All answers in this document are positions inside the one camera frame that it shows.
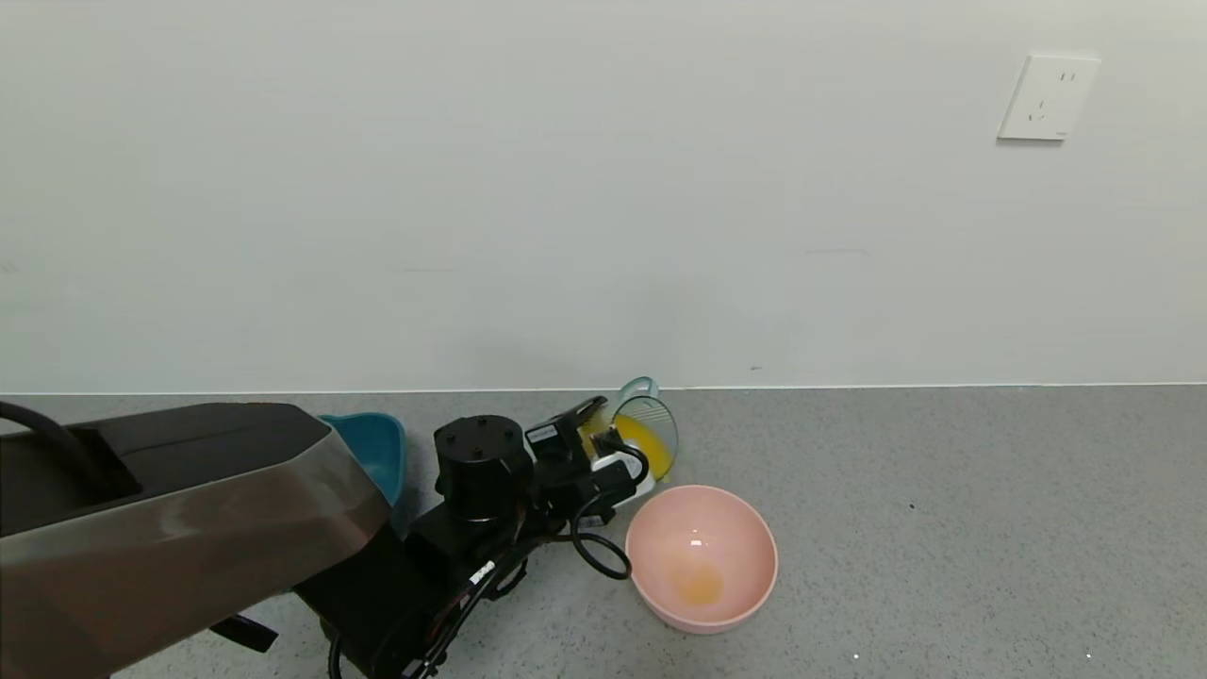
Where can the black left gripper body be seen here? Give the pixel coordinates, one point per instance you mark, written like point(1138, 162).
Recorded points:
point(582, 422)

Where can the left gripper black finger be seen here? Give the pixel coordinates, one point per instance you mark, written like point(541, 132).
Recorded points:
point(580, 415)

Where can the orange juice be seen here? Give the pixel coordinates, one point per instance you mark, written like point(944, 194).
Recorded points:
point(646, 443)

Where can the clear ribbed plastic cup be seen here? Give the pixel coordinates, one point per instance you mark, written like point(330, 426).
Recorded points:
point(651, 415)

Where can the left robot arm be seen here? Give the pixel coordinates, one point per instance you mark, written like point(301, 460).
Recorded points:
point(189, 528)

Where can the pink bowl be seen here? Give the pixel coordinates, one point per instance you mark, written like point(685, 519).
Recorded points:
point(702, 538)

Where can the teal plastic basin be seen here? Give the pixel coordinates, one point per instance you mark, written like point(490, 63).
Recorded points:
point(377, 453)

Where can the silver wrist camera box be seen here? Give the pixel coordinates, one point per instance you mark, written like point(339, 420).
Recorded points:
point(627, 479)

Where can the white wall socket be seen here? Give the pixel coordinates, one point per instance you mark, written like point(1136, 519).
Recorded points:
point(1047, 97)

